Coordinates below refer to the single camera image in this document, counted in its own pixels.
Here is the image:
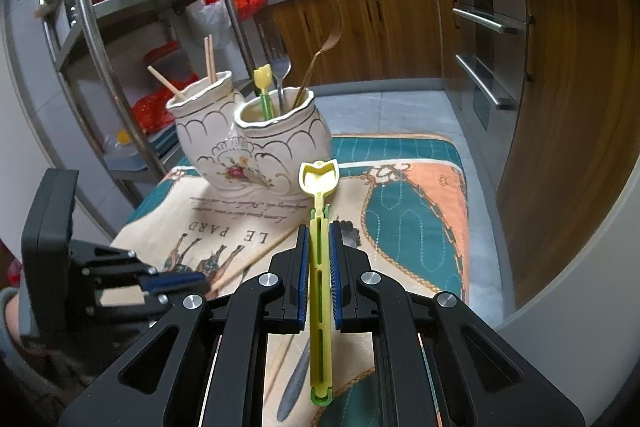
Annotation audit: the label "red plastic bag lower shelf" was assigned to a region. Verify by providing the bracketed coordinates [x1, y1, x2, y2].
[131, 86, 175, 134]

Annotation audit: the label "white plastic bag hanging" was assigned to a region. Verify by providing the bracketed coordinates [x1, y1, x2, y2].
[186, 0, 232, 50]

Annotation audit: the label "wooden chopstick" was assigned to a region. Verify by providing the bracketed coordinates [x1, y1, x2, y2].
[146, 65, 186, 101]
[209, 35, 217, 83]
[203, 36, 213, 84]

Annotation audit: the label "person left hand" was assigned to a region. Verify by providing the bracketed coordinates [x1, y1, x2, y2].
[1, 287, 24, 348]

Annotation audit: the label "white ceramic double utensil holder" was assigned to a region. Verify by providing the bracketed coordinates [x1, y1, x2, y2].
[166, 70, 332, 199]

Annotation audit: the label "built-in steel oven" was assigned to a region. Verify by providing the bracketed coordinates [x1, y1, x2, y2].
[440, 0, 527, 138]

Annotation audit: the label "yellow tulip green-handled utensil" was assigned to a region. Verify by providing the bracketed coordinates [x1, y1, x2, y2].
[254, 64, 273, 121]

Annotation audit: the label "stainless steel shelving rack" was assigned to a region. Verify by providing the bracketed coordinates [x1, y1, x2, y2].
[43, 0, 255, 194]

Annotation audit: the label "wooden base cabinets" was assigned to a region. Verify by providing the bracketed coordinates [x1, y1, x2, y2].
[256, 0, 639, 306]

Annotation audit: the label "yellow tulip yellow-handled utensil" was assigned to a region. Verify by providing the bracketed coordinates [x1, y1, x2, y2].
[298, 159, 340, 407]

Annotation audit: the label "silver flower-shaped spoon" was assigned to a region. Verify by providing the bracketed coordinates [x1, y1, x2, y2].
[275, 220, 362, 423]

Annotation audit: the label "gold metal fork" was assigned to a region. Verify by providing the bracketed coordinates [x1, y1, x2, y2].
[293, 0, 344, 108]

